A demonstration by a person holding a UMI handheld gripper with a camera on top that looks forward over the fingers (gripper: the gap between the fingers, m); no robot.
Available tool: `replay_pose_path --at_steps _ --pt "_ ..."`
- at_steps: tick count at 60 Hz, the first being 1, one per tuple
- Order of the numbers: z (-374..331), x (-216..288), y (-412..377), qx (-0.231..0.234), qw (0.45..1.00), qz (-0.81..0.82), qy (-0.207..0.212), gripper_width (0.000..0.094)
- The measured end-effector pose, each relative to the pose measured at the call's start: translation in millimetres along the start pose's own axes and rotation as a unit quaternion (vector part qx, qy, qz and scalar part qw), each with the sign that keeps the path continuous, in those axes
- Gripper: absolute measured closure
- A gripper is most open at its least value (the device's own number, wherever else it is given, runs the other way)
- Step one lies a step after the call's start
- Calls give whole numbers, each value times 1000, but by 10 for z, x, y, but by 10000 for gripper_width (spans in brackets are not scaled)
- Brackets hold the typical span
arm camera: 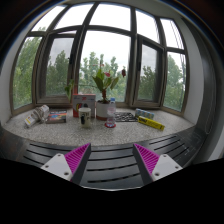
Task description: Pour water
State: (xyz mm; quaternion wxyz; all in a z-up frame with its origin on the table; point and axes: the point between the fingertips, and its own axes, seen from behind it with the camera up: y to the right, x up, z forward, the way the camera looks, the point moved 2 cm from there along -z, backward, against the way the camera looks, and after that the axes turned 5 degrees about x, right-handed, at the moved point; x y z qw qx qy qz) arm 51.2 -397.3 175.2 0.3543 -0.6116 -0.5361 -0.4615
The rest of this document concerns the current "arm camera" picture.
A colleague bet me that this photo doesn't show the light blue tissue pack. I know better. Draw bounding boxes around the light blue tissue pack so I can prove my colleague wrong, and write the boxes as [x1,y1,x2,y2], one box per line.
[134,108,156,120]

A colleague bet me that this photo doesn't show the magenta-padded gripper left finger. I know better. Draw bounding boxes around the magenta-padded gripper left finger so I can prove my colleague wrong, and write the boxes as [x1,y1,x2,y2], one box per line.
[40,143,92,185]

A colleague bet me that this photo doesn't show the black grid trivet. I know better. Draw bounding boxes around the black grid trivet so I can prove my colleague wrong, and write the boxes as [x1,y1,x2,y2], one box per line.
[114,111,138,123]

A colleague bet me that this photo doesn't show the yellow glue box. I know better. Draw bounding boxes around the yellow glue box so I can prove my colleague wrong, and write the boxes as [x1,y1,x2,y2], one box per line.
[137,116,166,131]

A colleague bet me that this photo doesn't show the white printed filament box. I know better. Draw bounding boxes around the white printed filament box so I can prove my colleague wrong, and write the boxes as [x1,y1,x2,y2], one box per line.
[72,93,97,118]

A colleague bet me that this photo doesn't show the dark slatted radiator cover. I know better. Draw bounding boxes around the dark slatted radiator cover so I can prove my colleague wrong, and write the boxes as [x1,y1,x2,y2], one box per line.
[0,124,208,191]

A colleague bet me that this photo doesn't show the white wrapped package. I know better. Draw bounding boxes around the white wrapped package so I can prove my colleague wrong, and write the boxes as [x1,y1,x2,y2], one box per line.
[24,104,50,128]

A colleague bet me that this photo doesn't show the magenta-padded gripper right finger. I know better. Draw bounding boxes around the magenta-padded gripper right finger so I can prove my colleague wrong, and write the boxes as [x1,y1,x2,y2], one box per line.
[132,143,184,185]

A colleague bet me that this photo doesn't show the dark-framed bay window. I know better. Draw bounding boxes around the dark-framed bay window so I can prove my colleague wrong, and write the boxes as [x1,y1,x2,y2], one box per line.
[9,1,190,116]

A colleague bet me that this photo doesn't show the colourful flat printed box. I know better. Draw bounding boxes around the colourful flat printed box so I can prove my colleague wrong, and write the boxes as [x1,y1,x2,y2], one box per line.
[45,110,68,125]

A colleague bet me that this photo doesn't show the clear blue-capped water bottle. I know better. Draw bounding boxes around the clear blue-capped water bottle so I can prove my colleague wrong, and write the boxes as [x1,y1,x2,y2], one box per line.
[105,97,117,128]

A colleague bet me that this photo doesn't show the anthurium plant in white pot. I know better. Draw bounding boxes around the anthurium plant in white pot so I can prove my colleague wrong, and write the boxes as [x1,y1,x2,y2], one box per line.
[64,60,128,121]

